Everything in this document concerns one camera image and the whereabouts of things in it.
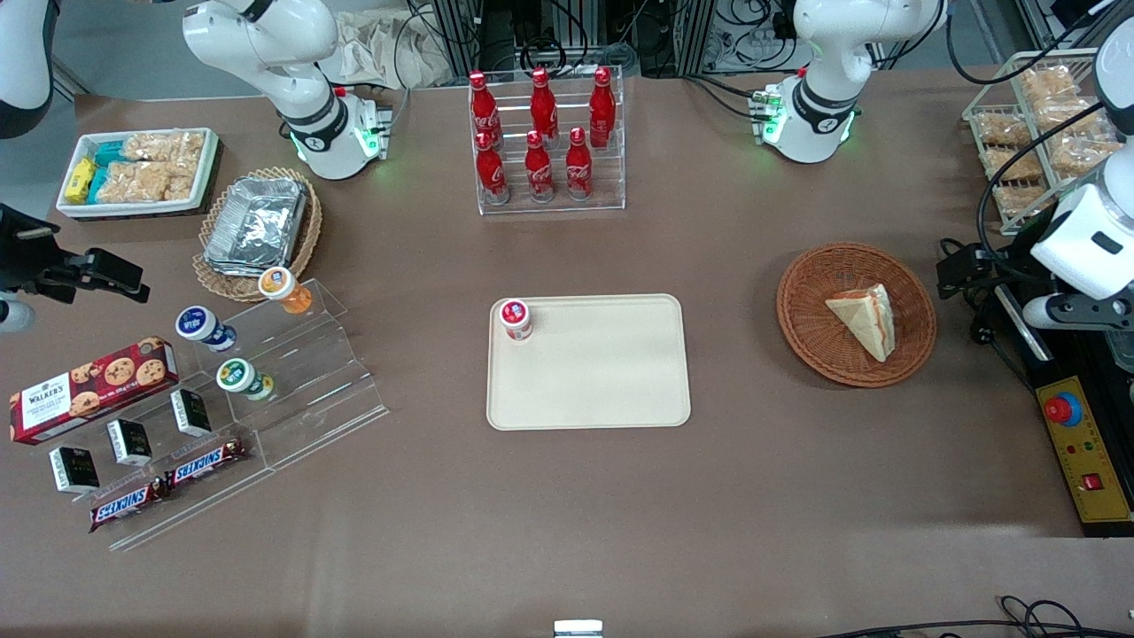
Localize Snickers chocolate bar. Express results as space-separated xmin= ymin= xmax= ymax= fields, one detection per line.
xmin=164 ymin=438 xmax=249 ymax=490
xmin=89 ymin=478 xmax=169 ymax=533

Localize black floor cables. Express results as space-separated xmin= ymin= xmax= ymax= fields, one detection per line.
xmin=815 ymin=595 xmax=1134 ymax=638

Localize brown round wicker basket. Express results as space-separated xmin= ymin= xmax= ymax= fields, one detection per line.
xmin=776 ymin=242 xmax=937 ymax=389

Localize beige plastic tray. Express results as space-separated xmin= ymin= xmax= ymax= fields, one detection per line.
xmin=486 ymin=294 xmax=692 ymax=432

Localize white rectangular snack bin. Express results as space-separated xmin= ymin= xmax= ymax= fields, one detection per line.
xmin=56 ymin=128 xmax=221 ymax=220

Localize light tan wicker basket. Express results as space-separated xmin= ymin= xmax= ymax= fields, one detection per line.
xmin=192 ymin=167 xmax=323 ymax=303

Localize black power cable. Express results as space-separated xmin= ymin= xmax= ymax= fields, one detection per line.
xmin=937 ymin=237 xmax=1033 ymax=391

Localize clear acrylic bottle rack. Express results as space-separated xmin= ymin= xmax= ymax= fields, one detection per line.
xmin=468 ymin=66 xmax=626 ymax=216

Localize orange yogurt cup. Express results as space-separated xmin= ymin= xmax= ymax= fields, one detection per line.
xmin=258 ymin=267 xmax=313 ymax=315

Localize black countertop appliance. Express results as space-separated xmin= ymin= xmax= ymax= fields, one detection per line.
xmin=994 ymin=257 xmax=1134 ymax=539

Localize triangle sandwich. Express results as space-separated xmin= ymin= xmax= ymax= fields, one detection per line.
xmin=825 ymin=284 xmax=897 ymax=363

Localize red Walkers cookie box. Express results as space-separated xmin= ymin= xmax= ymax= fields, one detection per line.
xmin=9 ymin=337 xmax=180 ymax=445

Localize white wire shelf rack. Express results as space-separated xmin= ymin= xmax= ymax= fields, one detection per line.
xmin=963 ymin=49 xmax=1134 ymax=236

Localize yellow emergency stop box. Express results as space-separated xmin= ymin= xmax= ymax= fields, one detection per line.
xmin=1035 ymin=376 xmax=1134 ymax=525

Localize red lid yogurt cup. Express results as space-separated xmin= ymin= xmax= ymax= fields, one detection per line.
xmin=500 ymin=300 xmax=534 ymax=343

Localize clear acrylic stepped stand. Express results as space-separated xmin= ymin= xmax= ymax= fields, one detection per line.
xmin=106 ymin=279 xmax=389 ymax=552

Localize red cola bottle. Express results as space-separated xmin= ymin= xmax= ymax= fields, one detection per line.
xmin=469 ymin=71 xmax=503 ymax=147
xmin=565 ymin=127 xmax=594 ymax=201
xmin=475 ymin=131 xmax=511 ymax=206
xmin=524 ymin=130 xmax=555 ymax=204
xmin=530 ymin=68 xmax=560 ymax=147
xmin=589 ymin=66 xmax=617 ymax=150

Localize blue yogurt cup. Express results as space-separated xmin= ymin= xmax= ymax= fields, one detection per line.
xmin=175 ymin=306 xmax=237 ymax=353

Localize yellow snack packet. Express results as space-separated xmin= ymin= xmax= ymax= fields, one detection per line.
xmin=65 ymin=158 xmax=97 ymax=204

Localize stacked aluminium foil containers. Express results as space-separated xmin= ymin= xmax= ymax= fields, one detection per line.
xmin=204 ymin=176 xmax=308 ymax=276

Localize aluminium equipment frame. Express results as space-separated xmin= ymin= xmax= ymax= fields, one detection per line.
xmin=425 ymin=0 xmax=798 ymax=79

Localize small black box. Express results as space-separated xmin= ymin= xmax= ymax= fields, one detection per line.
xmin=106 ymin=418 xmax=153 ymax=467
xmin=170 ymin=388 xmax=213 ymax=438
xmin=49 ymin=446 xmax=101 ymax=494

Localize bagged fried snack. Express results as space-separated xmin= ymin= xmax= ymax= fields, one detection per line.
xmin=1032 ymin=97 xmax=1104 ymax=136
xmin=1050 ymin=133 xmax=1124 ymax=180
xmin=983 ymin=146 xmax=1046 ymax=183
xmin=997 ymin=184 xmax=1055 ymax=219
xmin=975 ymin=111 xmax=1034 ymax=148
xmin=1017 ymin=66 xmax=1082 ymax=104

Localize clear rice cracker packet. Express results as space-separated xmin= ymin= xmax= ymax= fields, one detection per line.
xmin=97 ymin=162 xmax=197 ymax=204
xmin=124 ymin=131 xmax=206 ymax=166

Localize beige crumpled cloth bag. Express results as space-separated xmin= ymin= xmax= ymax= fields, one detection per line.
xmin=323 ymin=9 xmax=453 ymax=89

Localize green yogurt cup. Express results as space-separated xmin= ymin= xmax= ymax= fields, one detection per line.
xmin=216 ymin=358 xmax=276 ymax=401

